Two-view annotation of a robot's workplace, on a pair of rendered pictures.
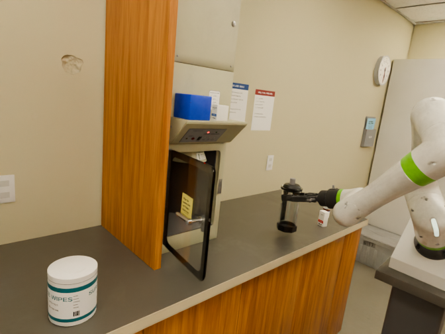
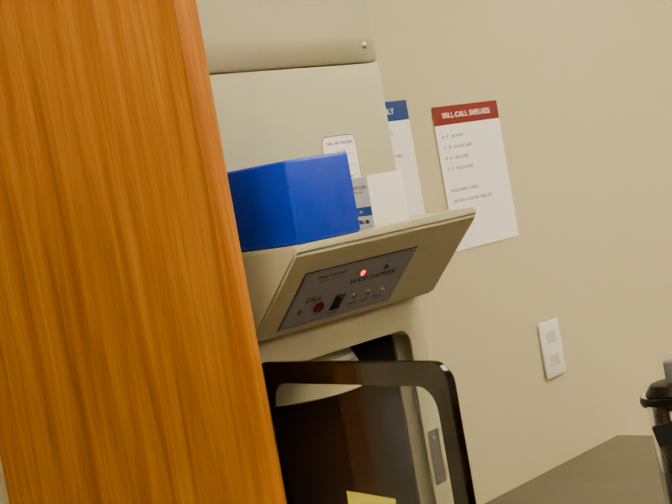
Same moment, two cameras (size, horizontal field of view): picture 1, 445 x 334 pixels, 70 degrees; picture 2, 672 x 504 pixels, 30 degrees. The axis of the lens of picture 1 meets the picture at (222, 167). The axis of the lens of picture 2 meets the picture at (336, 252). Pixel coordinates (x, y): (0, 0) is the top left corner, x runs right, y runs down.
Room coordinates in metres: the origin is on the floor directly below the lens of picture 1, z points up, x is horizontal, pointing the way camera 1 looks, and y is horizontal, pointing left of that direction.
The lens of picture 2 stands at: (-0.17, 0.15, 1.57)
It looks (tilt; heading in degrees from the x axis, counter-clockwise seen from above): 3 degrees down; 358
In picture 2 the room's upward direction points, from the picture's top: 10 degrees counter-clockwise
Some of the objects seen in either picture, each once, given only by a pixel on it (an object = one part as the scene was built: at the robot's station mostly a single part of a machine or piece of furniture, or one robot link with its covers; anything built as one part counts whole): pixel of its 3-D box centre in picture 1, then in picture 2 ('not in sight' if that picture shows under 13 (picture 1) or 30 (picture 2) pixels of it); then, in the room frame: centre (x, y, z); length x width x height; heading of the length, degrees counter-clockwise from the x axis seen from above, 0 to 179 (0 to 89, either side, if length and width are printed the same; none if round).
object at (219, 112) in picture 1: (219, 112); (377, 199); (1.31, 0.03, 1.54); 0.05 x 0.05 x 0.06; 28
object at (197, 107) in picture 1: (192, 107); (292, 202); (1.22, 0.13, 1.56); 0.10 x 0.10 x 0.09; 44
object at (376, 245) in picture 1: (379, 248); not in sight; (3.26, -1.79, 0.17); 0.60 x 0.42 x 0.33; 42
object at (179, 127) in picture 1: (209, 132); (362, 272); (1.28, 0.07, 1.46); 0.32 x 0.12 x 0.10; 134
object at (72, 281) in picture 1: (73, 289); not in sight; (0.82, 0.40, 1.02); 0.13 x 0.13 x 0.15
